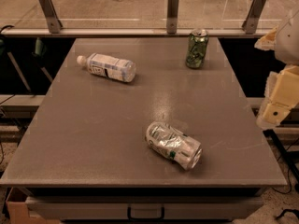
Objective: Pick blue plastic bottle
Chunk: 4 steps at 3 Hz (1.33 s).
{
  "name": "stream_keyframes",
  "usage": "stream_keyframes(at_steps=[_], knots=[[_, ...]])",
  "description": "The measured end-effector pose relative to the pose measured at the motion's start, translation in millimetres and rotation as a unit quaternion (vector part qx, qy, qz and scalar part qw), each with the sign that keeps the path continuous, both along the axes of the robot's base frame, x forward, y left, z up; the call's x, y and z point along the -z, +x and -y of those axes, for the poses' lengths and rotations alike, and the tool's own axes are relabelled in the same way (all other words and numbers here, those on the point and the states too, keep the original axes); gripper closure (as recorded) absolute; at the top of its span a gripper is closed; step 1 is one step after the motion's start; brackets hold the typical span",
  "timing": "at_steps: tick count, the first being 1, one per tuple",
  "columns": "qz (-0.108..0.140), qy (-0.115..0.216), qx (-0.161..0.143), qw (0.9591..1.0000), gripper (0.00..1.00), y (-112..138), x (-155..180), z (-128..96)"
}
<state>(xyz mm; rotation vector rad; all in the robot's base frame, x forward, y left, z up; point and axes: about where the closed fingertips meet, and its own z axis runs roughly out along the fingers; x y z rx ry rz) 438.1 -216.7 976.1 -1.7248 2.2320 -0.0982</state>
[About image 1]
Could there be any cardboard box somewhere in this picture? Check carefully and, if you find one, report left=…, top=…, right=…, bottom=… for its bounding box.
left=6, top=189, right=60, bottom=224

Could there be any blue label plastic bottle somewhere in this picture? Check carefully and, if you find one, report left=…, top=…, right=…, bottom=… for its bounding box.
left=77, top=53, right=136, bottom=83

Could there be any horizontal metal rail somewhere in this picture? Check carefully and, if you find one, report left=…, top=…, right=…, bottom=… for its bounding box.
left=1, top=27, right=270, bottom=37

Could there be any metal rail bracket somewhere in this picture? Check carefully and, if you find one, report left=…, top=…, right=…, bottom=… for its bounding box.
left=166, top=0, right=179, bottom=34
left=38, top=0, right=63, bottom=34
left=242, top=0, right=267, bottom=35

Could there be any grey drawer with black handle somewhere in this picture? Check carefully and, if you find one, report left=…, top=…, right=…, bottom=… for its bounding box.
left=25, top=195, right=263, bottom=221

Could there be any green soda can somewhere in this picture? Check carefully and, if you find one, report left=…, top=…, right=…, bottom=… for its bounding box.
left=185, top=29, right=209, bottom=69

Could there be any left metal rail bracket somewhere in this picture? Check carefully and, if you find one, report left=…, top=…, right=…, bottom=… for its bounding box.
left=38, top=0, right=63, bottom=34

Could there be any middle metal rail bracket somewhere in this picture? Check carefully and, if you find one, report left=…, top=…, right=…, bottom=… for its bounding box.
left=166, top=0, right=179, bottom=34

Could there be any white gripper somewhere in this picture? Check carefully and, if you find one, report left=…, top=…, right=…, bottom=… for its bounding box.
left=254, top=7, right=299, bottom=130

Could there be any right metal rail bracket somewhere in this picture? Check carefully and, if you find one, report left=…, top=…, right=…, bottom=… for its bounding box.
left=242, top=0, right=267, bottom=35

